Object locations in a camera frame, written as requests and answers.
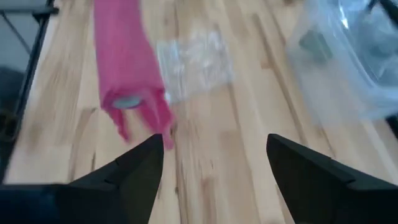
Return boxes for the clear plastic bag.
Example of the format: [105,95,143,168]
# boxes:
[155,27,236,105]

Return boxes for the clear plastic storage bin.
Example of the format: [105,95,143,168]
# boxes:
[285,0,398,123]

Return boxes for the pink elastic bandage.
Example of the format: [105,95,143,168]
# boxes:
[93,0,175,151]

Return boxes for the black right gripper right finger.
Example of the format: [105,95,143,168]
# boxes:
[266,133,398,224]

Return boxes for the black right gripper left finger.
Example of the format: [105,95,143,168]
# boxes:
[0,134,165,224]

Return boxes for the small green object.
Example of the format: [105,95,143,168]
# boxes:
[298,29,333,63]

